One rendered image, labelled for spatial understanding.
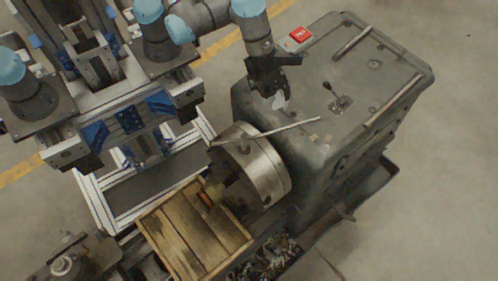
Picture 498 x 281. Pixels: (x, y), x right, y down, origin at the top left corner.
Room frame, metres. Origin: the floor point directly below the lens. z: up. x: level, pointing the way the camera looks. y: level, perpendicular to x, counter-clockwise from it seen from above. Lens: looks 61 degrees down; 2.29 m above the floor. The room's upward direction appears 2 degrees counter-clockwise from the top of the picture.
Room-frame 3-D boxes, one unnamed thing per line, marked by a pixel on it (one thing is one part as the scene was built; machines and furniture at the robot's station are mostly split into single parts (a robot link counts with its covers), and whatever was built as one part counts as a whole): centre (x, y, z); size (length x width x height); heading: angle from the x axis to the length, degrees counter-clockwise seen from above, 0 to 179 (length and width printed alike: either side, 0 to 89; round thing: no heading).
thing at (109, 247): (0.26, 0.53, 0.99); 0.20 x 0.10 x 0.05; 128
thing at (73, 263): (0.24, 0.55, 1.13); 0.08 x 0.08 x 0.03
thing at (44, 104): (0.81, 0.75, 1.21); 0.15 x 0.15 x 0.10
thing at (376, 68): (0.82, -0.29, 1.06); 0.59 x 0.48 x 0.39; 128
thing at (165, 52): (1.06, 0.33, 1.21); 0.15 x 0.15 x 0.10
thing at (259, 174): (0.55, 0.02, 1.08); 0.32 x 0.09 x 0.32; 38
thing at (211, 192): (0.47, 0.13, 1.08); 0.09 x 0.09 x 0.09; 38
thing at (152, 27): (1.07, 0.32, 1.33); 0.13 x 0.12 x 0.14; 119
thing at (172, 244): (0.40, 0.22, 0.89); 0.36 x 0.30 x 0.04; 38
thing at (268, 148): (0.59, -0.03, 1.08); 0.31 x 0.03 x 0.31; 38
